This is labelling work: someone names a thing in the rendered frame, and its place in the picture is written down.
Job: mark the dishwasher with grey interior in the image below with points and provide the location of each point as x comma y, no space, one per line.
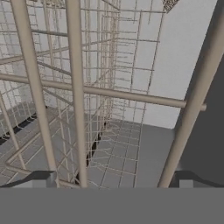
182,58

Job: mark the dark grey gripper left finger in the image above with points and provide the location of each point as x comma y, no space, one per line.
40,178

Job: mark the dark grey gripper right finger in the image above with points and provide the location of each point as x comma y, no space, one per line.
186,178

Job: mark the beige thick-barred dishwasher rack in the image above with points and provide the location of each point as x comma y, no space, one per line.
76,87

